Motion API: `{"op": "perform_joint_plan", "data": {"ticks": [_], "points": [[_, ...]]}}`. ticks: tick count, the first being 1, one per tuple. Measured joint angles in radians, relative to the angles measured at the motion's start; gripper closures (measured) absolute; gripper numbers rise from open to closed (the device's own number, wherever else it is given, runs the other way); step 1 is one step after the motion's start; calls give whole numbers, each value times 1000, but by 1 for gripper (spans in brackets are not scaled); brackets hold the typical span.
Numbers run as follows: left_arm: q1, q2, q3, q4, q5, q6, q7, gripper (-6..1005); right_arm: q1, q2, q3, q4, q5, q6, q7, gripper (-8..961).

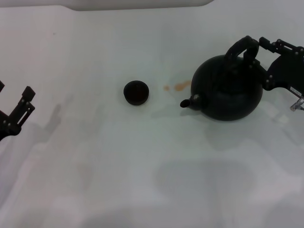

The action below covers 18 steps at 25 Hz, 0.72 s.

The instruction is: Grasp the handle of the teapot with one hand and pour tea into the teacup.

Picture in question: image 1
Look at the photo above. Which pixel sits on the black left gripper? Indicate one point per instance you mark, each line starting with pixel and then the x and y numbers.
pixel 6 128

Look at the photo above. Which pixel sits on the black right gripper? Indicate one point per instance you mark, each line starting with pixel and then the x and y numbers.
pixel 285 69

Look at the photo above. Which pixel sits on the black round teapot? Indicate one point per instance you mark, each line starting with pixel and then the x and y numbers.
pixel 228 95

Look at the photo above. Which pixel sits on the small black teacup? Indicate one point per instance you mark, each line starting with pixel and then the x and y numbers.
pixel 136 92

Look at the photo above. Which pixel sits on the brown tea spill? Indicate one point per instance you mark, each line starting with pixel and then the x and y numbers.
pixel 180 86

